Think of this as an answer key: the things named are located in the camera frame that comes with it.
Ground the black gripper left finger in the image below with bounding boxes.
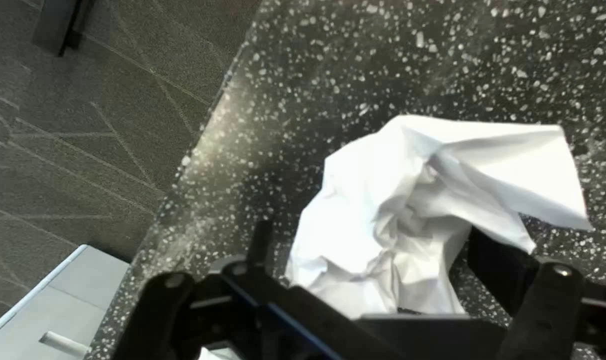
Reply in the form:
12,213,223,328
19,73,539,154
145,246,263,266
112,221,342,360

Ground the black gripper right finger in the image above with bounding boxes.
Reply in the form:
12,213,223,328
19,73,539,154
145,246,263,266
466,229,606,360

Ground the white tissue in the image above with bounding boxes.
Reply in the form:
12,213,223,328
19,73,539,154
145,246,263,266
286,115,590,319

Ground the right mixed paper sign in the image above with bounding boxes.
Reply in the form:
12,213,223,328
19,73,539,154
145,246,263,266
0,246,128,360

